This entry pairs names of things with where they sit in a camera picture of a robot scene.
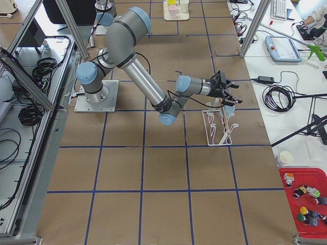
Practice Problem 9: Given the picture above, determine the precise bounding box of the pink plastic cup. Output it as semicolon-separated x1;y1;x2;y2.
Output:
168;5;178;19

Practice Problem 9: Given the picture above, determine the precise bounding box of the red plastic tray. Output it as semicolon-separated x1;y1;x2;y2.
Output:
279;167;326;239

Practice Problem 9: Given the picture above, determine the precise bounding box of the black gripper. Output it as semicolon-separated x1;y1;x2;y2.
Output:
206;78;243;106

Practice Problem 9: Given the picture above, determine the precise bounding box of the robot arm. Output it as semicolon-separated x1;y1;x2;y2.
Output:
76;7;242;126
95;0;117;27

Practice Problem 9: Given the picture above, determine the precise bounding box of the coiled black cable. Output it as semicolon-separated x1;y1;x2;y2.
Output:
262;85;296;112

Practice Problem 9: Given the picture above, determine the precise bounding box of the white keyboard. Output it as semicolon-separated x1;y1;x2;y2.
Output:
271;0;287;20

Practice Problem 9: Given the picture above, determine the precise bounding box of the black power adapter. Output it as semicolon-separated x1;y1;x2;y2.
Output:
258;76;275;84

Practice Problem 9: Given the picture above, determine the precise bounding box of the green handled grabber stick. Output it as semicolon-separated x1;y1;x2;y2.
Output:
260;24;326;61

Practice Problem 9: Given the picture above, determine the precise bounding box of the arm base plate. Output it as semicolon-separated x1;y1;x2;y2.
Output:
75;80;119;113

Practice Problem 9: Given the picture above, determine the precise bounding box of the cream plastic cup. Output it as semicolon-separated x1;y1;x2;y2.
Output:
179;0;189;13

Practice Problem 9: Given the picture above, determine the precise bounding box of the yellow plastic cup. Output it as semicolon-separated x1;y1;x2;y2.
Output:
167;0;176;6

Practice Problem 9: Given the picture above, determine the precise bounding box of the white wire cup rack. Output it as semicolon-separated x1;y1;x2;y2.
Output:
202;98;239;146

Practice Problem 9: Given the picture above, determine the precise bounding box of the light blue plastic cup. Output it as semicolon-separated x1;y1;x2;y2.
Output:
224;105;235;116

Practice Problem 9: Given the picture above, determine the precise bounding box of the cream serving tray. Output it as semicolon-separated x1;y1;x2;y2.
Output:
163;0;190;21

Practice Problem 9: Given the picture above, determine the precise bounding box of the black tripod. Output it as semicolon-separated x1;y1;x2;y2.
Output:
270;93;326;147

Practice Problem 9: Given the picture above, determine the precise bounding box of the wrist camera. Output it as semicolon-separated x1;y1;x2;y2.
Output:
210;70;226;83

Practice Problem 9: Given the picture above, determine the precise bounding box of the blue teach pendant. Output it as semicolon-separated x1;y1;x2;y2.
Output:
265;36;302;63

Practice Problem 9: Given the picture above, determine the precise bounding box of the aluminium frame post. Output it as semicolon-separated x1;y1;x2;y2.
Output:
239;0;271;58

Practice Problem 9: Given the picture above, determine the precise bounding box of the white paper cup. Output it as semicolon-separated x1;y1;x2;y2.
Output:
276;151;294;166

